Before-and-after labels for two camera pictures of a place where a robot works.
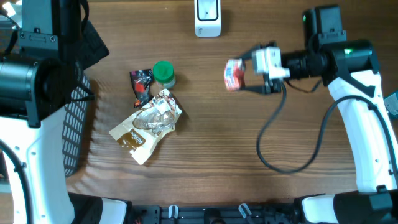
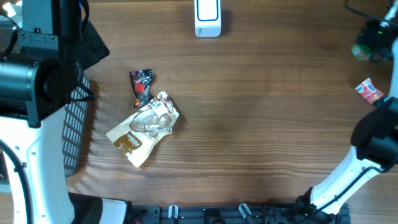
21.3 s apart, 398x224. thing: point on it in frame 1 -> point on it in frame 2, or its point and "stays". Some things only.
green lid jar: x=163 y=73 -> x=360 y=52
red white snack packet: x=234 y=74 -> x=369 y=91
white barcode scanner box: x=208 y=18 stays
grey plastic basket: x=74 y=121 stays
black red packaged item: x=141 y=80 stays
